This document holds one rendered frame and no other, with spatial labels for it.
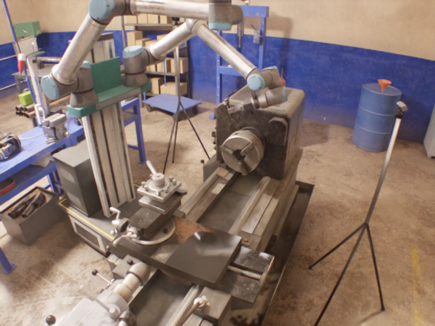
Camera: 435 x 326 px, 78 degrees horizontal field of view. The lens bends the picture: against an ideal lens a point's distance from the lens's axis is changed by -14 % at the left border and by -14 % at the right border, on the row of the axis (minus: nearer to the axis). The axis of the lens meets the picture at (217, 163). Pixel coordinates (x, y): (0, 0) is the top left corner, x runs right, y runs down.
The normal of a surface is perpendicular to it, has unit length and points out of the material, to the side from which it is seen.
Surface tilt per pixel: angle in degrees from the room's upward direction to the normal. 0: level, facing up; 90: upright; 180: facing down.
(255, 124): 90
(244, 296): 0
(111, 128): 90
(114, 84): 90
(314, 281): 0
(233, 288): 0
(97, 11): 85
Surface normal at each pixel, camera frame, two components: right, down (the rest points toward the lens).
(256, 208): 0.00, -0.86
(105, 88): 0.84, 0.28
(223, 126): -0.43, 0.46
